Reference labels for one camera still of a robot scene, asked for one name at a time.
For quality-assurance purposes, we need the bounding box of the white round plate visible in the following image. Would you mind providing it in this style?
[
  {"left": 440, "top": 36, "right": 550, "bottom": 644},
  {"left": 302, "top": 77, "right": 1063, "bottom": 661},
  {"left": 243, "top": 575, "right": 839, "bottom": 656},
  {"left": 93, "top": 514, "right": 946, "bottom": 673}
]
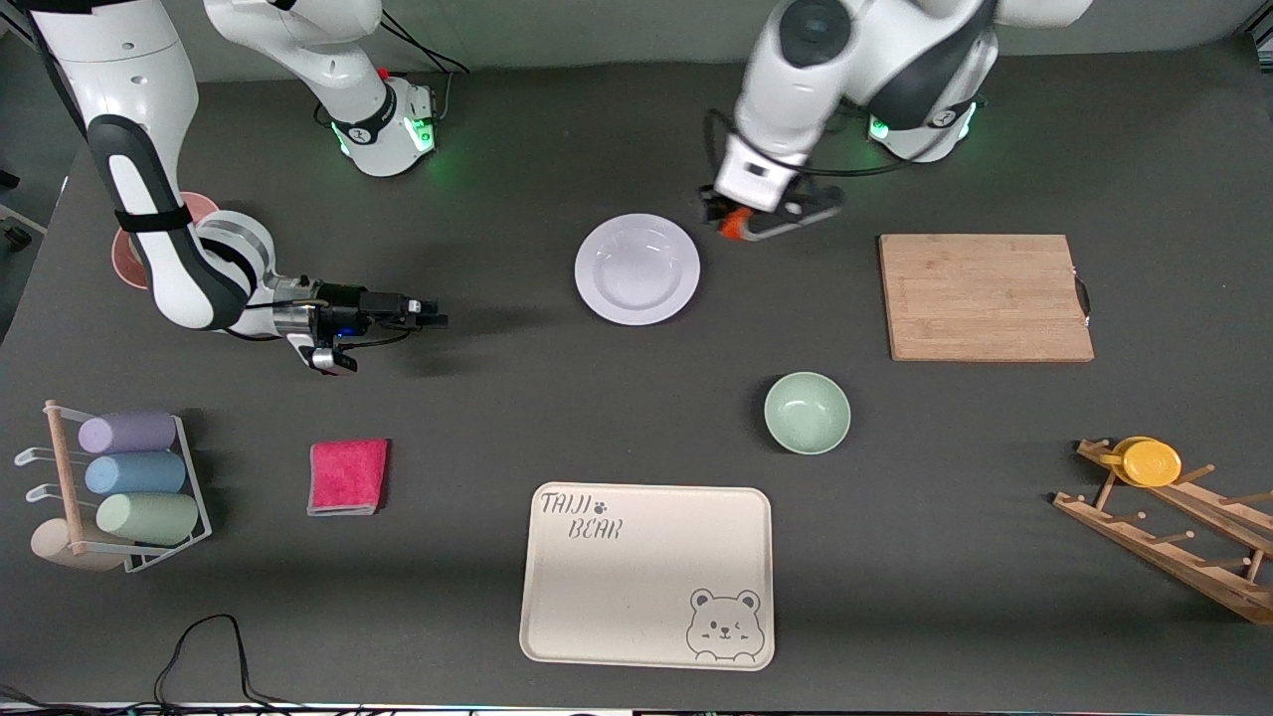
[{"left": 574, "top": 213, "right": 702, "bottom": 327}]

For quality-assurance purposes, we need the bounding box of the pink folded cloth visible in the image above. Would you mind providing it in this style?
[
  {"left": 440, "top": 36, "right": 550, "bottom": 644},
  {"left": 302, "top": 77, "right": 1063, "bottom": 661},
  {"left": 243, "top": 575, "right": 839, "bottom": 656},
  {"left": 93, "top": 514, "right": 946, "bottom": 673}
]
[{"left": 305, "top": 438, "right": 391, "bottom": 518}]

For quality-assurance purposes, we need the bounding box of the pale green bowl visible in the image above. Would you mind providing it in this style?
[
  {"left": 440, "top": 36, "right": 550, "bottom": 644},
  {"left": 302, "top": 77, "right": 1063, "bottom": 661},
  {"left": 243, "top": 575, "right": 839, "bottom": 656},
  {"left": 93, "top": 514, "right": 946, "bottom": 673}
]
[{"left": 763, "top": 371, "right": 853, "bottom": 457}]

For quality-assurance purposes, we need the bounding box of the pink bowl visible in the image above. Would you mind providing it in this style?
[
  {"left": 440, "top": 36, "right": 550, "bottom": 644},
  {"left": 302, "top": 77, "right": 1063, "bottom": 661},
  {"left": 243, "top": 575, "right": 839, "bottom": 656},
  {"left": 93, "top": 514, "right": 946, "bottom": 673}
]
[{"left": 110, "top": 191, "right": 221, "bottom": 292}]

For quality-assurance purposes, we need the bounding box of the wooden cutting board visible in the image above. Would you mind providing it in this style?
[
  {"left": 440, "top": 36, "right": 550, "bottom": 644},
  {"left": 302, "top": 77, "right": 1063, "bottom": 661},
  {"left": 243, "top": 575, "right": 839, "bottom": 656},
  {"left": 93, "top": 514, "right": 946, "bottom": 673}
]
[{"left": 877, "top": 233, "right": 1097, "bottom": 365}]

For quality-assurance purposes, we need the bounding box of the purple cup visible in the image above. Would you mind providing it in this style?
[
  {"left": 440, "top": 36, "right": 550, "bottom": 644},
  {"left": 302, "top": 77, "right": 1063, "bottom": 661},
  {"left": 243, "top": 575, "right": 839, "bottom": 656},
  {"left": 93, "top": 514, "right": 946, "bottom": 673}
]
[{"left": 77, "top": 410, "right": 179, "bottom": 456}]

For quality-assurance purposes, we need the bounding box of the blue cup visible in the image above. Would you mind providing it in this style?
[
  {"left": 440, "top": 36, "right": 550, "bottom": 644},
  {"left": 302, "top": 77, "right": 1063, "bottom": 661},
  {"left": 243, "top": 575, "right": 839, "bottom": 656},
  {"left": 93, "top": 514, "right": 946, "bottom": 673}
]
[{"left": 84, "top": 451, "right": 189, "bottom": 497}]

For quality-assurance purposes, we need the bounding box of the green cup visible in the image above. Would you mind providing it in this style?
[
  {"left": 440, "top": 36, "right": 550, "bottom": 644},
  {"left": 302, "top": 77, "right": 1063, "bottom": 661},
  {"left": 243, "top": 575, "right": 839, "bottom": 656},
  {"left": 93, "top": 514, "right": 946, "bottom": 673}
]
[{"left": 94, "top": 491, "right": 201, "bottom": 547}]

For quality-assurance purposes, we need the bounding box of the cream tray with bear print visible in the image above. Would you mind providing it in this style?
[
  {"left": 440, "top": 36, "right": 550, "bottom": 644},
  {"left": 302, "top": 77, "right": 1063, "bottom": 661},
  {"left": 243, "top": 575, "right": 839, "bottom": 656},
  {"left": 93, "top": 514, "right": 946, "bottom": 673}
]
[{"left": 518, "top": 481, "right": 777, "bottom": 673}]

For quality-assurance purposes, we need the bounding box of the beige cup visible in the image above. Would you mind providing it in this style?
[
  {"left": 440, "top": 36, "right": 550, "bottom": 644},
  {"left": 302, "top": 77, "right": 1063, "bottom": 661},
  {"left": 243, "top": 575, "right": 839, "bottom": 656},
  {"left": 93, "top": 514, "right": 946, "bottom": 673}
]
[{"left": 29, "top": 516, "right": 131, "bottom": 574}]

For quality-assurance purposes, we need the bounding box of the yellow cup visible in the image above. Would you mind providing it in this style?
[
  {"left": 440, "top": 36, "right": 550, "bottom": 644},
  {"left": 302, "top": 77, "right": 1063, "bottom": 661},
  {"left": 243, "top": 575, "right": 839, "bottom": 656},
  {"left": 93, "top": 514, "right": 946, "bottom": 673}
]
[{"left": 1098, "top": 435, "right": 1184, "bottom": 489}]

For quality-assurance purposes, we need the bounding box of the wooden peg cup rack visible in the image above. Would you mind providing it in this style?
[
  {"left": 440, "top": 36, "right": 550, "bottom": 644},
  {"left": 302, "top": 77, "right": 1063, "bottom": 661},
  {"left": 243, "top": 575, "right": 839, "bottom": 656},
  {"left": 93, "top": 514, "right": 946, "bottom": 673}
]
[{"left": 1051, "top": 437, "right": 1273, "bottom": 627}]

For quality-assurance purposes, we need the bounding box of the black cable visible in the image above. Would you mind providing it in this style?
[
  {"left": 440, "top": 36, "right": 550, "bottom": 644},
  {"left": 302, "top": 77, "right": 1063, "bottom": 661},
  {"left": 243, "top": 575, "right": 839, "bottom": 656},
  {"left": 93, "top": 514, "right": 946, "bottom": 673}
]
[
  {"left": 153, "top": 613, "right": 301, "bottom": 710},
  {"left": 700, "top": 99, "right": 901, "bottom": 182},
  {"left": 378, "top": 8, "right": 470, "bottom": 120},
  {"left": 0, "top": 682, "right": 160, "bottom": 716}
]

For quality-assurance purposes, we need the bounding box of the white wire cup holder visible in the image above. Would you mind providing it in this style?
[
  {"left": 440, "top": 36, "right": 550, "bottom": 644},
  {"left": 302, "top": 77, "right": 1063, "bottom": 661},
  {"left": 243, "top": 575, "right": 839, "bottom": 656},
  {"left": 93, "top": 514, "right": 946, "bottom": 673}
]
[{"left": 14, "top": 399, "right": 214, "bottom": 576}]

